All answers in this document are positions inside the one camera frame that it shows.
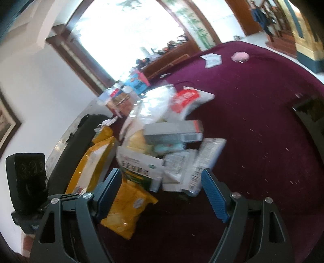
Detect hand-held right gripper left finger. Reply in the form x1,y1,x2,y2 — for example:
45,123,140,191
30,168,123,263

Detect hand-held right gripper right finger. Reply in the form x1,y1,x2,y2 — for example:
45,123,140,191
201,168,295,263

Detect red label wet wipe packet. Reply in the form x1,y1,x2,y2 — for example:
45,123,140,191
171,87,215,119

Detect yellow crinkled packet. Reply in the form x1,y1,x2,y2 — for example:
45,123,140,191
100,178,159,239

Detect large yellow white packet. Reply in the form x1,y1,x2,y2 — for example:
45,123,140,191
66,137,118,195

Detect white green box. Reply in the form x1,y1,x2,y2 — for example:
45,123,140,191
116,146,164,193

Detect long white printed packet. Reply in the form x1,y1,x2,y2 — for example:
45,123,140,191
189,138,227,198

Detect pale yellow packet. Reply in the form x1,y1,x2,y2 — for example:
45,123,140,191
127,131,152,152

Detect black bag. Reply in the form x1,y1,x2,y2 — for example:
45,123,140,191
47,114,109,193

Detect small yellow packet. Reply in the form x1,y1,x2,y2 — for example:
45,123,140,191
92,126,113,144

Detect purple tablecloth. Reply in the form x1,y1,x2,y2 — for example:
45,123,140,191
96,40,324,263

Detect light blue packet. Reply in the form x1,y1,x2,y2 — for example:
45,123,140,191
153,143,184,155

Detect grey cardboard box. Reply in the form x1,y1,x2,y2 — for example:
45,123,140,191
143,120,204,144

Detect clear food jar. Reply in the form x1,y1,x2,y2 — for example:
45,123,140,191
105,88,132,118

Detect clear plastic bag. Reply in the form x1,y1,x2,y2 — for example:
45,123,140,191
127,85,178,132

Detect blue snack box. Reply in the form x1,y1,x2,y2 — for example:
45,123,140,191
125,71,150,93

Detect white paper cards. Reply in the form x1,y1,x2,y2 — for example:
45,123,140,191
200,54,223,69

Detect pink round object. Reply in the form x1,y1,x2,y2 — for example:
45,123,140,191
231,51,250,63

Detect wooden cabinet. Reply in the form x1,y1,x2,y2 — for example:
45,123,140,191
137,42,200,80

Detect window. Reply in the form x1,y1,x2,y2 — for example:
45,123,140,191
66,0,195,84

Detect bamboo painting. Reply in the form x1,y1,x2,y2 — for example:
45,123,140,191
162,0,215,50

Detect wooden staircase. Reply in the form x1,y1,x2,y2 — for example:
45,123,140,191
263,0,298,55

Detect wooden door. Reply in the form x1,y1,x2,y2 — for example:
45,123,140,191
225,0,261,36

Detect framed wall picture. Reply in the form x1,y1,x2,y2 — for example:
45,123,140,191
0,87,23,158

